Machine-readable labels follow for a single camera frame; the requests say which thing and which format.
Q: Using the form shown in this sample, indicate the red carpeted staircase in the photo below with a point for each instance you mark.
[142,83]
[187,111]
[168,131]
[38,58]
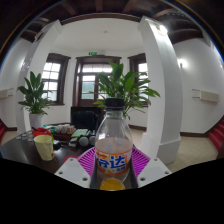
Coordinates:
[2,130]
[217,135]

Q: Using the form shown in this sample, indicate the pale yellow paper cup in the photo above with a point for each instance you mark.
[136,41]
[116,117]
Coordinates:
[44,146]

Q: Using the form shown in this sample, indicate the clear orange soda bottle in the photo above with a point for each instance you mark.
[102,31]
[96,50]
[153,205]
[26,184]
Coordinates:
[113,146]

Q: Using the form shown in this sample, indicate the green exit sign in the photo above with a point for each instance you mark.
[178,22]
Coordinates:
[92,53]

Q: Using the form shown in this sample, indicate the wall lamp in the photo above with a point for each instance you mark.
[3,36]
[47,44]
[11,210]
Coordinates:
[183,62]

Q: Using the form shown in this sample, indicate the dark framed window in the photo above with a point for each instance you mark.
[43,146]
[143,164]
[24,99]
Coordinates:
[142,68]
[51,80]

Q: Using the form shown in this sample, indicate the dark wooden double door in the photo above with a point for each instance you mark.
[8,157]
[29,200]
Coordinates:
[87,86]

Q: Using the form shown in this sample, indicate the bushy potted plant, white pot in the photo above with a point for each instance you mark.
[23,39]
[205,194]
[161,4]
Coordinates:
[125,85]

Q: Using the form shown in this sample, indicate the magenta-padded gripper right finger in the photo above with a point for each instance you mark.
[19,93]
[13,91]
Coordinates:
[153,170]

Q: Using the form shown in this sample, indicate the slim potted plant, white pot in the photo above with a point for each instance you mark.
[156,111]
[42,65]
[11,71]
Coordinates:
[34,96]

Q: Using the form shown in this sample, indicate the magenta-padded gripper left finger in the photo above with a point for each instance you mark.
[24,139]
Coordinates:
[71,171]

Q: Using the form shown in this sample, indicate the black monitor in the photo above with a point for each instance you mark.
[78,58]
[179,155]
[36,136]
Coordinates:
[85,117]

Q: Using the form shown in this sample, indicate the grey round microphone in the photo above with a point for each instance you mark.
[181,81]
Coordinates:
[92,140]
[83,141]

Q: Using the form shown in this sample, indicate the flat round red coaster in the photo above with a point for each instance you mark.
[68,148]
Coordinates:
[70,158]

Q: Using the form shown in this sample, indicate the brown snack box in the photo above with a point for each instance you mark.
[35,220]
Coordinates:
[64,130]

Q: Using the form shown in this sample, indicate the colourful printed sheet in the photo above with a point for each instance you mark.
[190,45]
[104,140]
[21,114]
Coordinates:
[25,136]

